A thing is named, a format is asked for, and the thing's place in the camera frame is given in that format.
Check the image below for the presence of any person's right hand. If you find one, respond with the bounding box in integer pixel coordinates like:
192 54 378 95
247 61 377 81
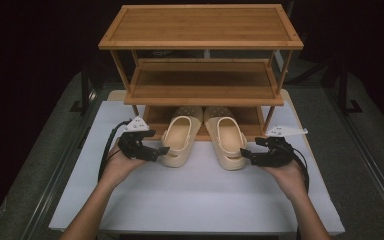
262 159 310 202

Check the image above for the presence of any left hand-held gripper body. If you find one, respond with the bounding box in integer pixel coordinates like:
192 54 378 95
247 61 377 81
117 116 162 163

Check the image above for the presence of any black cable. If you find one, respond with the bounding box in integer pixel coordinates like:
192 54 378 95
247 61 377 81
291 146 311 195
97 120 132 183

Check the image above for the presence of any person's left hand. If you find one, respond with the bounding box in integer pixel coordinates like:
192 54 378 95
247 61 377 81
107 141 148 188

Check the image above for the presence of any beige foam clog shoe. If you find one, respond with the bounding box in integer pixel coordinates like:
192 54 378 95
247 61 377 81
203 105 249 172
159 105 204 168

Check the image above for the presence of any metal frame rail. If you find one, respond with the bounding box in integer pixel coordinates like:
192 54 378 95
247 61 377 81
324 88 384 223
21 96 98 240

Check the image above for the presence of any dark metal stand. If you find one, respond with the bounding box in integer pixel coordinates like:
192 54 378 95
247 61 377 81
69 63 98 116
337 64 365 116

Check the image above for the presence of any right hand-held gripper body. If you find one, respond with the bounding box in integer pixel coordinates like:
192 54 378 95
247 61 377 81
254 125 309 168

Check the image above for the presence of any wooden three-tier shoe rack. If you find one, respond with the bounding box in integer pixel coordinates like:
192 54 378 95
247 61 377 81
98 3 305 143

